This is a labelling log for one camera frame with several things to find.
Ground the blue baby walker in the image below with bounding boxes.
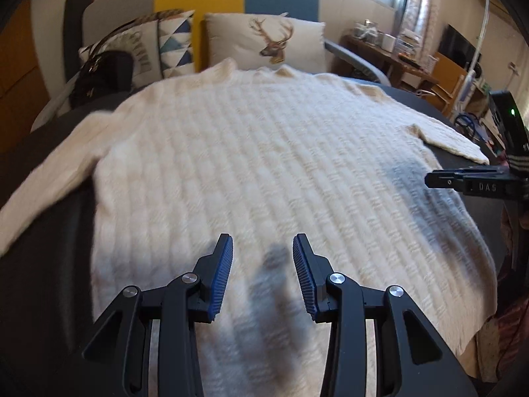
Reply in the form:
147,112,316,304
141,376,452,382
455,111,490,141

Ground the wooden side desk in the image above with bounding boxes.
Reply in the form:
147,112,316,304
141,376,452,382
343,35,439,92

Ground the white knit sweater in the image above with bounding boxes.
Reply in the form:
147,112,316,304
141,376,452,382
0,59,499,397

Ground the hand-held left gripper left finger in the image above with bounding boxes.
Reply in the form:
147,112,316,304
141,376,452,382
82,234,233,397

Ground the clear desktop organizer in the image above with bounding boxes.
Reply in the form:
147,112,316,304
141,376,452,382
396,29,418,56

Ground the beige patterned curtain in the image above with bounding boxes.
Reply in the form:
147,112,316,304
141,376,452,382
394,0,445,56

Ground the black television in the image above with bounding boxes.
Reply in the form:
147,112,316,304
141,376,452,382
438,25,477,67

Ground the orange wooden wardrobe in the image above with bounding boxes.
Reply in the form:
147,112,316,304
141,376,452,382
0,0,48,154

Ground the black handbag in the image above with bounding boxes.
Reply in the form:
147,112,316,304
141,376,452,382
69,50,135,108

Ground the triangle pattern cushion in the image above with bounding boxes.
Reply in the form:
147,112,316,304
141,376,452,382
78,9,196,81

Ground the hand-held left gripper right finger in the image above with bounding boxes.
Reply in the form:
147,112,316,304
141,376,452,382
293,234,476,397

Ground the black padded chair bar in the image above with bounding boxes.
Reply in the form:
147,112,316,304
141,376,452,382
63,0,95,81

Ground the wooden shelf cabinet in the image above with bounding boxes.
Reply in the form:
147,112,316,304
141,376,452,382
427,54,469,112

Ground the black leather round table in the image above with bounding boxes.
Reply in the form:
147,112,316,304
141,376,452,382
0,74,509,397

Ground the deer print cushion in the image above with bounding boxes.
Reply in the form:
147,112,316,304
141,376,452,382
204,12,326,74

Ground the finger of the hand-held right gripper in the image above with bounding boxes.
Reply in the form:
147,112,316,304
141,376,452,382
425,166,466,194

